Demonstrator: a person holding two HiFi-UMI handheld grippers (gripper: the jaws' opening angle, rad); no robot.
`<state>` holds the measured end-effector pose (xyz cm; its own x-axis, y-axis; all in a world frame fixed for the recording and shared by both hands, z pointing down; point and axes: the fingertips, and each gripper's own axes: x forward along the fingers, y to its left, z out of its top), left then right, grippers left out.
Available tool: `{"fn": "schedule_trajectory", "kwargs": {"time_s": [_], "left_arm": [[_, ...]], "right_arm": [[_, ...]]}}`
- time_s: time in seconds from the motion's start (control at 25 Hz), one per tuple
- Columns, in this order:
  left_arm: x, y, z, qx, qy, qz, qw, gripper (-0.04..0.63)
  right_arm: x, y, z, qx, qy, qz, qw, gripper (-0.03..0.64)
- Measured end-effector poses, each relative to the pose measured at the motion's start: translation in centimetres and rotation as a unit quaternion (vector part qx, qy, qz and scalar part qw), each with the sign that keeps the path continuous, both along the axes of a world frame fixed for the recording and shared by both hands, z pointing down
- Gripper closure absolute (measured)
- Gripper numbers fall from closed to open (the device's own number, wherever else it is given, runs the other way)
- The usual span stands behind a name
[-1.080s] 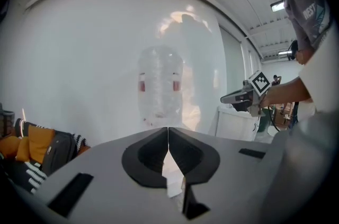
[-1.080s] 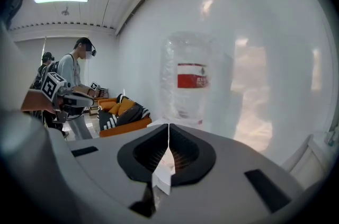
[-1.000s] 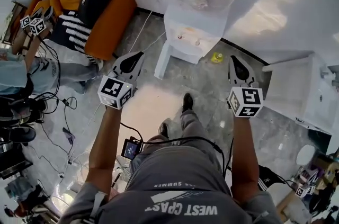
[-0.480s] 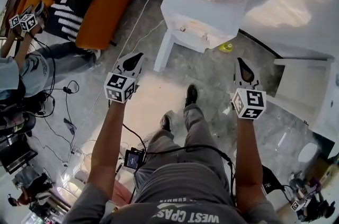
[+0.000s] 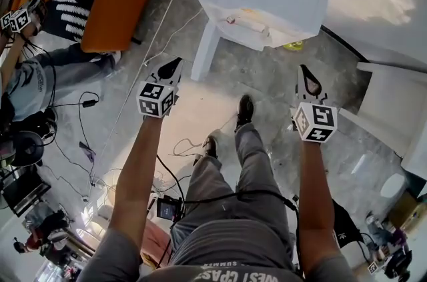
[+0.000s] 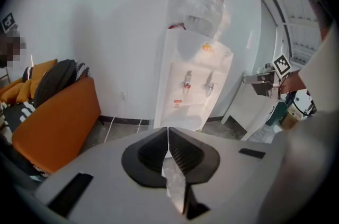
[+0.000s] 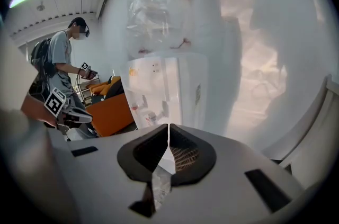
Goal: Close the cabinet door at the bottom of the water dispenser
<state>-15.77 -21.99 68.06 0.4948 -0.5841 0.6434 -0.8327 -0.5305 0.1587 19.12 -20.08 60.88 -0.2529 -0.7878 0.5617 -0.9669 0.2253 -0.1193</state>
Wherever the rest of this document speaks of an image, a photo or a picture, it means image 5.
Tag purple cloth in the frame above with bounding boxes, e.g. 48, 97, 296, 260
79, 141, 97, 161

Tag person's grey shirt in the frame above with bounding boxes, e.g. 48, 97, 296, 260
76, 219, 358, 282

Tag person's right forearm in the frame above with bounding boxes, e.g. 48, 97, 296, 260
298, 139, 336, 275

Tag small black monitor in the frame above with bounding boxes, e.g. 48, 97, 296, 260
155, 196, 183, 221

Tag yellow bottle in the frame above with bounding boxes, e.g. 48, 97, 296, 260
282, 39, 305, 53

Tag pink stool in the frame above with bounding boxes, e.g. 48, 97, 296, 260
139, 219, 173, 270

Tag white floor cable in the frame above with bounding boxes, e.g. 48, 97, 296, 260
91, 0, 204, 175

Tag person's left black shoe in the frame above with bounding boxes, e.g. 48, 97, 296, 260
201, 135, 220, 160

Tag person's black shoe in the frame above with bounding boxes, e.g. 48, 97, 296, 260
236, 94, 255, 128
201, 135, 220, 160

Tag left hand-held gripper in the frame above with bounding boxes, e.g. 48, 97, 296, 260
135, 57, 185, 119

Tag black stool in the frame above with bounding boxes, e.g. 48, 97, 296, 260
9, 130, 46, 168

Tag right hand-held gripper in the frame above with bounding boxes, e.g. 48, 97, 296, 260
292, 64, 339, 144

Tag black cable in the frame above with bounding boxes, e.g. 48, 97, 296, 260
156, 153, 301, 275

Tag person's grey trousers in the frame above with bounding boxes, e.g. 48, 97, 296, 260
169, 122, 300, 241

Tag black white striped blanket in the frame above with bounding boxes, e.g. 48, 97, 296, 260
41, 0, 93, 43

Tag person's left forearm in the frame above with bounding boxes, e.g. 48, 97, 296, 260
108, 113, 167, 240

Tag white round stool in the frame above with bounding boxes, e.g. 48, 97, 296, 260
380, 173, 408, 200

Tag white vanity unit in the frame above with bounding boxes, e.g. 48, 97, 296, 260
355, 59, 427, 171

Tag person's right black shoe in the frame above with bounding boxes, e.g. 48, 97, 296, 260
236, 94, 255, 128

